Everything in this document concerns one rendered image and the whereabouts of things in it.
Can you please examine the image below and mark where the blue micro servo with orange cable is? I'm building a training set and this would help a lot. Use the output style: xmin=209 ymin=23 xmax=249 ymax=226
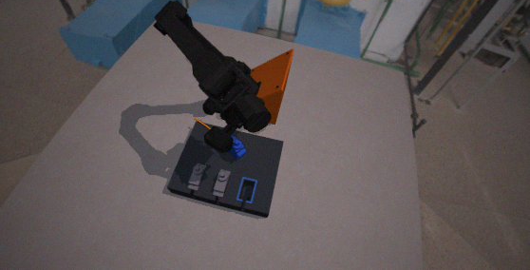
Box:
xmin=194 ymin=118 xmax=247 ymax=161

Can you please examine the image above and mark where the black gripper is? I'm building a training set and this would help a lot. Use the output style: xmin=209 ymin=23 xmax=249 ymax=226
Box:
xmin=204 ymin=108 xmax=247 ymax=153

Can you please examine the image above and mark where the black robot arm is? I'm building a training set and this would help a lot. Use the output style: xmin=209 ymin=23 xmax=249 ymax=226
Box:
xmin=153 ymin=0 xmax=272 ymax=132

